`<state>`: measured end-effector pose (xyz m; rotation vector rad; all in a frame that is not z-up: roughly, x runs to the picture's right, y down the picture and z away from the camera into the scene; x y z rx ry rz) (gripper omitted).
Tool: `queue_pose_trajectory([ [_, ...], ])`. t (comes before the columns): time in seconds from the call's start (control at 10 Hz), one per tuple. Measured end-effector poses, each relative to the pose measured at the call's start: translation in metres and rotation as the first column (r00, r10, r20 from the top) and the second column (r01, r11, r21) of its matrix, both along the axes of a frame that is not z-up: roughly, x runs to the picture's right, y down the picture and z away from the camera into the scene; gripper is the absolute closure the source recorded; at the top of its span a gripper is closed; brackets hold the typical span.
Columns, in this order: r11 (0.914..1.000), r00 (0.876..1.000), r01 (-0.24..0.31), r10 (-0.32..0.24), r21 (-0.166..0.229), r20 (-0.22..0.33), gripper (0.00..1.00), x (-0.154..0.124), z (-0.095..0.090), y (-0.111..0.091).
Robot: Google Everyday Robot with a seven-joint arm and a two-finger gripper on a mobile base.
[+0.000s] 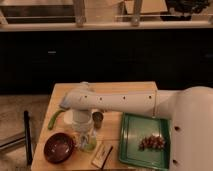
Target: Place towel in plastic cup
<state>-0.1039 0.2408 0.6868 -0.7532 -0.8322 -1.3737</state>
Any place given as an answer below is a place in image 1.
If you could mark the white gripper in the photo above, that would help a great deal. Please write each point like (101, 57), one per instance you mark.
(82, 123)

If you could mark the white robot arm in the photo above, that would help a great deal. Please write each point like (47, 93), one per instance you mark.
(190, 112)

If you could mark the small metal cup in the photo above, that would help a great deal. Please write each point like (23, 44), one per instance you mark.
(97, 118)

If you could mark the green plastic cup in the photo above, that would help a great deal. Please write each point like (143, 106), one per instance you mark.
(88, 141)

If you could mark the green chili pepper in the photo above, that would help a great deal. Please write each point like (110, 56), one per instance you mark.
(53, 119)

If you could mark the small beige box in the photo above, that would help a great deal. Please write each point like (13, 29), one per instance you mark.
(101, 155)

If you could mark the dark red bowl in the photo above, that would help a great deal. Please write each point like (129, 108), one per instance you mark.
(58, 148)

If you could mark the green tray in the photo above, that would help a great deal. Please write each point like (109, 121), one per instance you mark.
(134, 128)

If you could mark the black table leg bar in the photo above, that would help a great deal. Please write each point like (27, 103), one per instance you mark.
(27, 133)

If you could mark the red grape bunch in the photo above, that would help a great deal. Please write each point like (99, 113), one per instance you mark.
(152, 142)

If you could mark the white shelf rail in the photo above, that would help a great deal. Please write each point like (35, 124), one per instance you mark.
(106, 26)

